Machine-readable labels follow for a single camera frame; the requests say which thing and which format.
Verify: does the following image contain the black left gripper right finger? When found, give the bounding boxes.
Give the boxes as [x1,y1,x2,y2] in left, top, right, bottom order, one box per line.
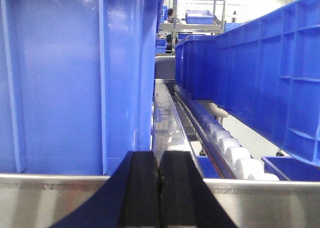
[159,151,237,227]

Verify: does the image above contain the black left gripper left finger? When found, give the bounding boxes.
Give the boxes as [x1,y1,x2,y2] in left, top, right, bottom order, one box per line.
[52,151,160,227]

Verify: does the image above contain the blue box far right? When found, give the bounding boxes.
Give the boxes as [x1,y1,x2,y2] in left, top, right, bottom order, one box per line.
[175,35,217,100]

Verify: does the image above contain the blue shelf box upper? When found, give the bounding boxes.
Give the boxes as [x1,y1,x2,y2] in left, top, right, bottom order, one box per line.
[0,0,164,175]

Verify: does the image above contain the blue box right row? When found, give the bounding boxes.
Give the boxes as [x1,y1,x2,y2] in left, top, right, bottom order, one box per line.
[211,0,320,166]

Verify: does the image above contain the background metal shelf rack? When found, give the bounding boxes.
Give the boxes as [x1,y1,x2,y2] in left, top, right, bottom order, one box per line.
[158,0,227,38]

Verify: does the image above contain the white roller track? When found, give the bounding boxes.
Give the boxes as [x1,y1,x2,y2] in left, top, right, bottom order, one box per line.
[174,85,279,181]

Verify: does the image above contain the blue bin lower floor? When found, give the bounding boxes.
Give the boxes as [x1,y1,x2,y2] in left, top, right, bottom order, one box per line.
[261,156,320,181]

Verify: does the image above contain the person in background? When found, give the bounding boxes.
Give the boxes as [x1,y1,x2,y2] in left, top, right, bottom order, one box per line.
[165,8,179,51]

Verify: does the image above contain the blue bin on rack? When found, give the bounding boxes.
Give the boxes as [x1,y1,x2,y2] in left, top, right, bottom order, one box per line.
[185,10,215,25]

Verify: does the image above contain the steel shelf divider rail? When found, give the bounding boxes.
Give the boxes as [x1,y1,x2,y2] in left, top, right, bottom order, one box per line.
[151,78,201,158]

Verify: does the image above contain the stainless steel shelf rail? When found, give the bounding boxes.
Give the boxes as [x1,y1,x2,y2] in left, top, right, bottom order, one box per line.
[0,169,320,227]

